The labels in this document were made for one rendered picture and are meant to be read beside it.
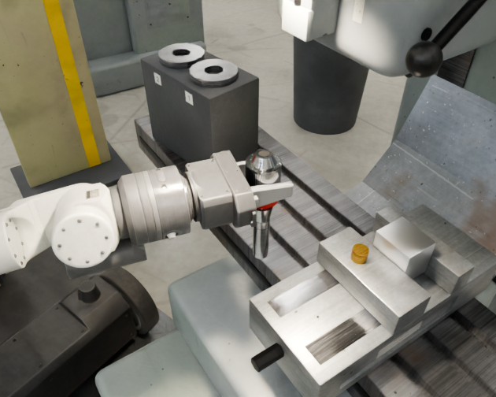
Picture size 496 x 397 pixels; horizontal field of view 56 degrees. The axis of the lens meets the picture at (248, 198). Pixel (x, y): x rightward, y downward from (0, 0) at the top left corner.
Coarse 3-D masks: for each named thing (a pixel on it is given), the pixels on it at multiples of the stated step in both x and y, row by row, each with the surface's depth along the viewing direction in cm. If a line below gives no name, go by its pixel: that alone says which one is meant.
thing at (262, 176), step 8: (248, 160) 60; (280, 160) 60; (248, 168) 59; (256, 168) 59; (272, 168) 59; (280, 168) 60; (248, 176) 60; (256, 176) 59; (264, 176) 58; (272, 176) 59; (280, 176) 61; (256, 184) 60
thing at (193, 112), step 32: (160, 64) 90; (192, 64) 89; (224, 64) 87; (160, 96) 93; (192, 96) 84; (224, 96) 82; (256, 96) 88; (160, 128) 100; (192, 128) 89; (224, 128) 87; (256, 128) 93; (192, 160) 95
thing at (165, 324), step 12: (168, 324) 130; (144, 336) 128; (156, 336) 128; (120, 348) 125; (132, 348) 125; (108, 360) 122; (96, 372) 120; (84, 384) 117; (72, 396) 115; (84, 396) 115; (96, 396) 115
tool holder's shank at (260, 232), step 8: (256, 216) 65; (264, 216) 64; (256, 224) 66; (264, 224) 66; (256, 232) 67; (264, 232) 67; (256, 240) 68; (264, 240) 68; (256, 248) 69; (264, 248) 69; (256, 256) 70; (264, 256) 70
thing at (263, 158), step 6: (258, 150) 60; (264, 150) 59; (270, 150) 60; (258, 156) 59; (264, 156) 59; (270, 156) 59; (252, 162) 59; (258, 162) 58; (264, 162) 58; (270, 162) 59; (276, 162) 60; (258, 168) 59; (264, 168) 58; (270, 168) 59
